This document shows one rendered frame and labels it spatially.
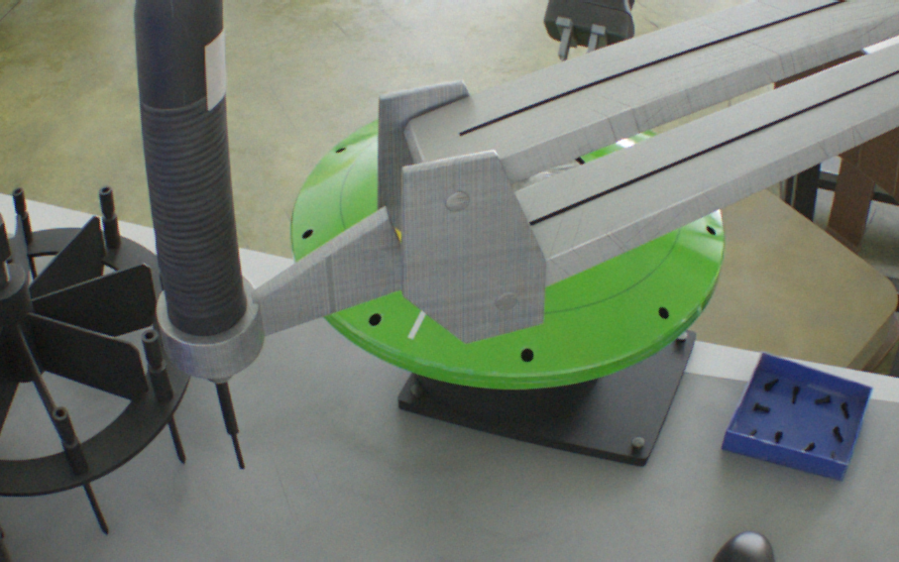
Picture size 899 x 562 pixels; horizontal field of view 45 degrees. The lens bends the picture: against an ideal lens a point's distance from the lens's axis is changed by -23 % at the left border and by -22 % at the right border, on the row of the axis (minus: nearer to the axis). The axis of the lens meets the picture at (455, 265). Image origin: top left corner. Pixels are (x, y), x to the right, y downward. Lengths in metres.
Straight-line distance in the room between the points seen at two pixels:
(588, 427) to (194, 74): 0.60
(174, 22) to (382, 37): 2.82
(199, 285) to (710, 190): 0.21
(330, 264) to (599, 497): 0.46
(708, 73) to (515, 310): 0.13
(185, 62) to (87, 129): 2.68
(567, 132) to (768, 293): 1.11
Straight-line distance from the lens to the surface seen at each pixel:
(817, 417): 1.04
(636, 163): 0.57
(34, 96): 3.39
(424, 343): 0.85
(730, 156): 0.56
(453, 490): 0.96
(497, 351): 0.85
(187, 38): 0.46
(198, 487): 0.98
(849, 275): 1.66
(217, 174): 0.50
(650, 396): 1.02
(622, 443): 0.99
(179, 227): 0.50
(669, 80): 0.52
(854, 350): 1.55
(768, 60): 0.52
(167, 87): 0.47
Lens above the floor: 1.66
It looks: 40 degrees down
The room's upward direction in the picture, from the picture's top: 1 degrees counter-clockwise
